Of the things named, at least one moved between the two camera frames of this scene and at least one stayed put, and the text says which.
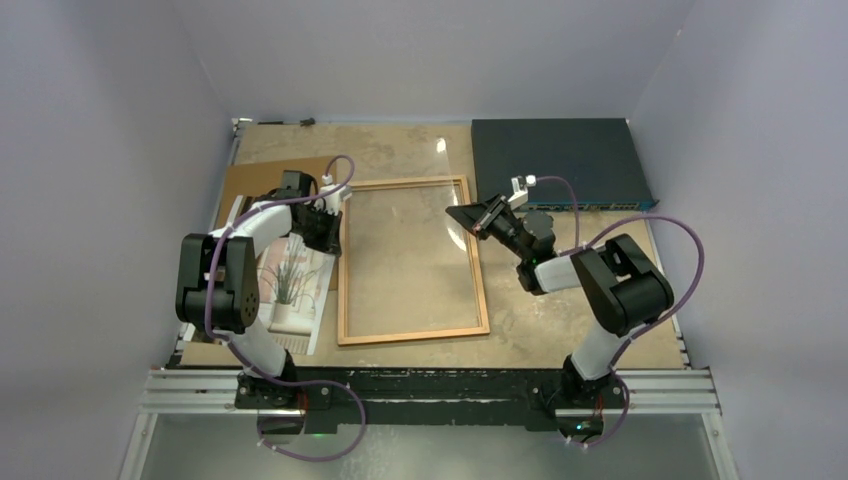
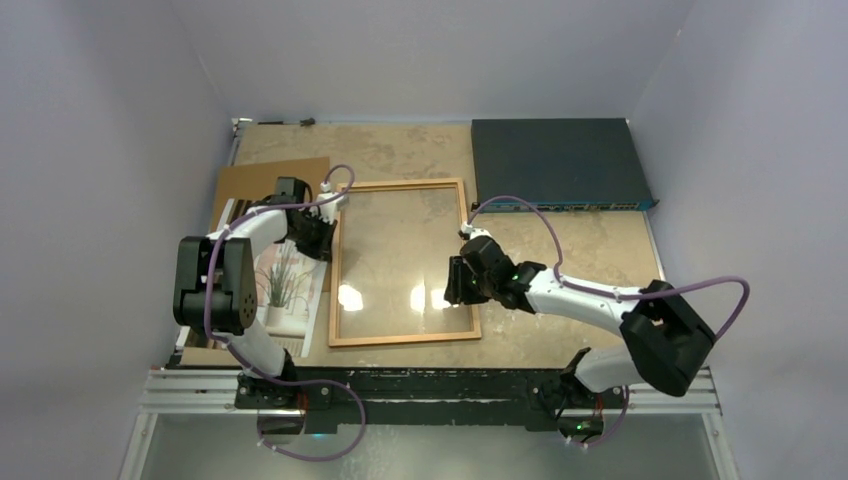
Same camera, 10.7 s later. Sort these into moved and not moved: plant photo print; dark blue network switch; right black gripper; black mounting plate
Moved: right black gripper
Not moved: plant photo print; dark blue network switch; black mounting plate
